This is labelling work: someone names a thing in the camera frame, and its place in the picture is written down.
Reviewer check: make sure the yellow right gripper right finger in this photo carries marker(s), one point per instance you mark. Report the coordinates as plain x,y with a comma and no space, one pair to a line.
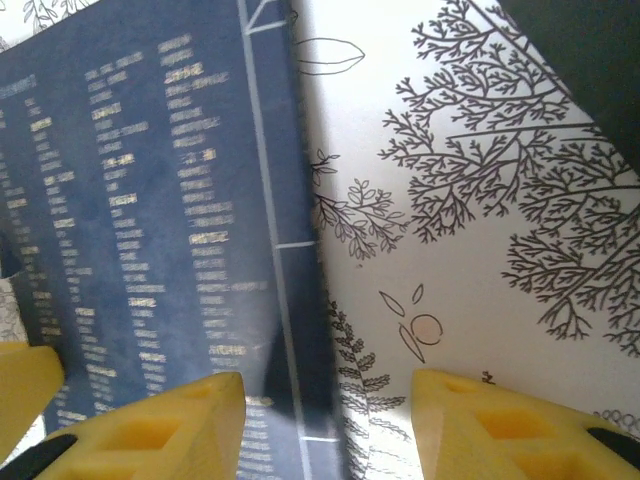
500,440

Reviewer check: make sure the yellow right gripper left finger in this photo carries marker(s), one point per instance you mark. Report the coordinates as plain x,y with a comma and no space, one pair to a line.
165,440

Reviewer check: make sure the teal cardboard box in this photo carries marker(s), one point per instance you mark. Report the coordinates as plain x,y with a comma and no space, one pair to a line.
590,60

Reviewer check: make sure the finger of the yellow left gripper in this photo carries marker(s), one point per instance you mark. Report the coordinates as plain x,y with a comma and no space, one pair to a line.
25,385

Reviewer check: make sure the dark blue paperback book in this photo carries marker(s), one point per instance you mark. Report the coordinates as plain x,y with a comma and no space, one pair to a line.
150,200

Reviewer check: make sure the white floral tablecloth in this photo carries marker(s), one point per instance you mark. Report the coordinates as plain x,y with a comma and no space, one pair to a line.
450,300

